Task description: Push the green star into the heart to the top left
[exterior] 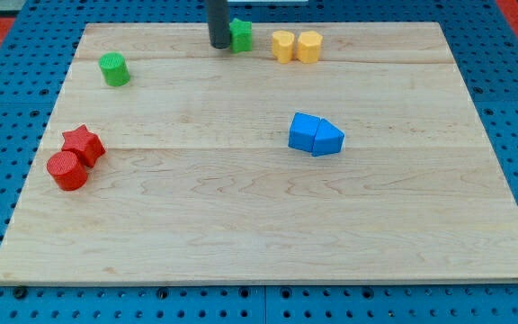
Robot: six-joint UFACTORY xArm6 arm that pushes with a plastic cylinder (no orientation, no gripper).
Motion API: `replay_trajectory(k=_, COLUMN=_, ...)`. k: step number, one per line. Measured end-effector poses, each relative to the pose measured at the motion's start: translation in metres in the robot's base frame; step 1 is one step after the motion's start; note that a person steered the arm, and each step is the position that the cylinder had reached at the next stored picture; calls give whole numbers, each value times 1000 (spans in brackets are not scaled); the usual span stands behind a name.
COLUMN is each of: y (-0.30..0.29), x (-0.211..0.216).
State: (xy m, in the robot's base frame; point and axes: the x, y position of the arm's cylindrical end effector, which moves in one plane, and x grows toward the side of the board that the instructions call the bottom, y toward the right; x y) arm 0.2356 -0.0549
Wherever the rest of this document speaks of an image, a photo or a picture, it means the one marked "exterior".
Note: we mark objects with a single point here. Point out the blue triangle block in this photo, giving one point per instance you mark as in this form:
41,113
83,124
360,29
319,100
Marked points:
328,139

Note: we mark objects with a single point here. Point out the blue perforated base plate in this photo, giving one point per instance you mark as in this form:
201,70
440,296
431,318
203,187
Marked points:
37,41

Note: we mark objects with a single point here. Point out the yellow heart block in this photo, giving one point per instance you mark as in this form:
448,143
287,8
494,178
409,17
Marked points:
282,46

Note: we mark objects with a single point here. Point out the wooden board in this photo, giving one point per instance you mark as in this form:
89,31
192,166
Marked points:
198,185

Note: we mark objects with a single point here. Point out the blue cube block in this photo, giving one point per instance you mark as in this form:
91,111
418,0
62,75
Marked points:
302,132

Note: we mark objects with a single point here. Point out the green cylinder block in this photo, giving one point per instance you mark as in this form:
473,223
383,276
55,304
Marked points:
114,69

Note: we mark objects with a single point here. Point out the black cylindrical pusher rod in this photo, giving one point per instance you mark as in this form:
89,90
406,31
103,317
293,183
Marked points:
218,23

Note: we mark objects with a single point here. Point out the green star block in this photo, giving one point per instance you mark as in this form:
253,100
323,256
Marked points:
241,35

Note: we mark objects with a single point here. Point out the yellow hexagon block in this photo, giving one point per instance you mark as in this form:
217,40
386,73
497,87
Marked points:
309,47

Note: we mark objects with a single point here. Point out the red star block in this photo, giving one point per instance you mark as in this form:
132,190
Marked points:
85,144

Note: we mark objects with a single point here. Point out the red cylinder block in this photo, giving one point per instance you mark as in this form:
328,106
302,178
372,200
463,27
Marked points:
67,171

